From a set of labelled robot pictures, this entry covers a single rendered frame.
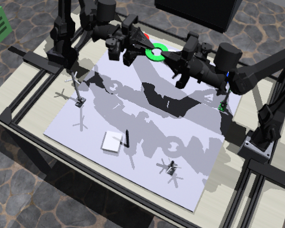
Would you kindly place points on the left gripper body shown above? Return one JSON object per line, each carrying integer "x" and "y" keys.
{"x": 196, "y": 68}

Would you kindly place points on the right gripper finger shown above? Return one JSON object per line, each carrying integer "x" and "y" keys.
{"x": 138, "y": 37}
{"x": 137, "y": 51}

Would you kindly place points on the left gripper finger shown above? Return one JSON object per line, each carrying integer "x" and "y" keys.
{"x": 172, "y": 56}
{"x": 173, "y": 67}

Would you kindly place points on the dark grey post with green foot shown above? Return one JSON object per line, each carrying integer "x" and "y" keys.
{"x": 223, "y": 103}

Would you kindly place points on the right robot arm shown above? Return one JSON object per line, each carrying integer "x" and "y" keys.
{"x": 99, "y": 22}

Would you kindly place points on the white notepad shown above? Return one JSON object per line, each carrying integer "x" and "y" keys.
{"x": 112, "y": 142}

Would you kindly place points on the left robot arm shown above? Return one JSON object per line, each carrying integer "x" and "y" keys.
{"x": 243, "y": 79}

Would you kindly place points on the grey post with side pins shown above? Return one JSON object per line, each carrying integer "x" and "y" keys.
{"x": 81, "y": 100}

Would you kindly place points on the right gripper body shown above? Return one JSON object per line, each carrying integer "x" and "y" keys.
{"x": 117, "y": 31}

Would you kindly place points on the green ring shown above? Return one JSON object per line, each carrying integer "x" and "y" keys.
{"x": 151, "y": 57}

